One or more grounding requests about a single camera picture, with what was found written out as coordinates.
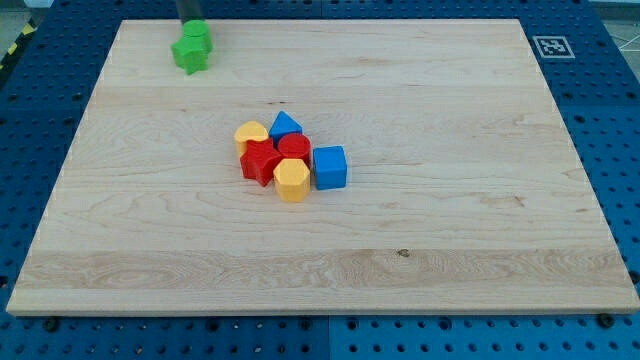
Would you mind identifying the green star block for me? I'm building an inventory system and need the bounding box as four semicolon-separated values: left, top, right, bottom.
171;37;208;75

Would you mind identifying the red star block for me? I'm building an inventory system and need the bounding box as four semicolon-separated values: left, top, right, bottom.
240;138;283;187

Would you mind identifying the black bolt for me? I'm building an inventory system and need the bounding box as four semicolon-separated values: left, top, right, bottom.
42;317;60;333
597;313;615;329

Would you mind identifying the blue triangle block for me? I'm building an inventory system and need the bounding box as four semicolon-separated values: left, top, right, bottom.
269;111;303;145

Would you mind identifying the black bolt right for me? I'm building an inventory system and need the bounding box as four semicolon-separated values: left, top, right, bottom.
597;313;615;329

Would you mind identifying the wooden board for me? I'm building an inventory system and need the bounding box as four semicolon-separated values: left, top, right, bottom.
7;19;639;317

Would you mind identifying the white fiducial marker tag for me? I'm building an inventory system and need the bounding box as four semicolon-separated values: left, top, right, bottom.
533;35;575;59

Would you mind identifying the red cylinder block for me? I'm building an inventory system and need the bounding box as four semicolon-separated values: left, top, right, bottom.
277;133;312;166

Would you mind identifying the yellow hexagon block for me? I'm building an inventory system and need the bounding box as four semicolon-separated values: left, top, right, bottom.
273;158;310;202

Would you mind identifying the blue cube block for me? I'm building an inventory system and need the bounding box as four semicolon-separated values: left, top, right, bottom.
313;146;348;190

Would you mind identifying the yellow half-round block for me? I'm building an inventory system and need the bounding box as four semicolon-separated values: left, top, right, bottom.
234;120;269;157

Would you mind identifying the black bolt left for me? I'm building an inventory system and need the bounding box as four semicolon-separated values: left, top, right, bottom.
42;317;60;333

